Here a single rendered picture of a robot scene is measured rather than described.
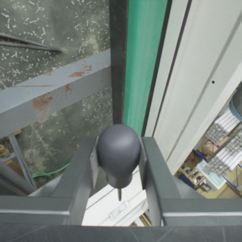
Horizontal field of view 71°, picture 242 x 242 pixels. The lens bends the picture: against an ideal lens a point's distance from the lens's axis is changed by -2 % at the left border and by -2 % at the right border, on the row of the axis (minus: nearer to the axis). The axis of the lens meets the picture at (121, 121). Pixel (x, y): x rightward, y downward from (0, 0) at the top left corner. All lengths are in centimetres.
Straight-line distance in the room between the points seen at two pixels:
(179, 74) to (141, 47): 7
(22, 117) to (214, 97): 20
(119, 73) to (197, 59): 8
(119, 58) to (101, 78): 4
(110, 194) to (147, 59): 32
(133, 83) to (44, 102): 10
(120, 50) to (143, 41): 3
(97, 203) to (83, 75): 30
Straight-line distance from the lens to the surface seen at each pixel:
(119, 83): 21
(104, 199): 43
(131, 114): 24
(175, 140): 30
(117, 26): 18
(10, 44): 94
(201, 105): 22
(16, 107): 20
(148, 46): 18
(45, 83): 21
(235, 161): 495
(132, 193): 43
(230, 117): 476
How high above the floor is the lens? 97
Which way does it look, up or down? 28 degrees down
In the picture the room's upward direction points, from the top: 137 degrees clockwise
